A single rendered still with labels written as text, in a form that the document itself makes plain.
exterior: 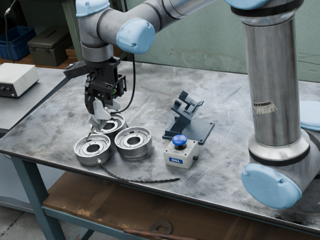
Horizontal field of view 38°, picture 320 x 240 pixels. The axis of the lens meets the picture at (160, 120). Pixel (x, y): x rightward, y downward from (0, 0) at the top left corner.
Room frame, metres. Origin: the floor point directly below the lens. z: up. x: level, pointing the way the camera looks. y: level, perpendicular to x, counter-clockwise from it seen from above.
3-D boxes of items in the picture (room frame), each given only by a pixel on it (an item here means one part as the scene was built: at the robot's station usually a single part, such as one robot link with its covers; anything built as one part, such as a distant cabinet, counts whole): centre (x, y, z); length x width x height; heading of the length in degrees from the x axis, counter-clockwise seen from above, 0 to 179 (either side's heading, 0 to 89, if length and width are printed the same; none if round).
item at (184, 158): (0.97, -0.05, 0.82); 0.08 x 0.07 x 0.05; 57
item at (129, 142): (1.06, 0.08, 0.82); 0.10 x 0.10 x 0.04
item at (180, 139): (0.98, -0.04, 0.85); 0.04 x 0.04 x 0.05
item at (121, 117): (1.16, 0.16, 0.82); 0.10 x 0.10 x 0.04
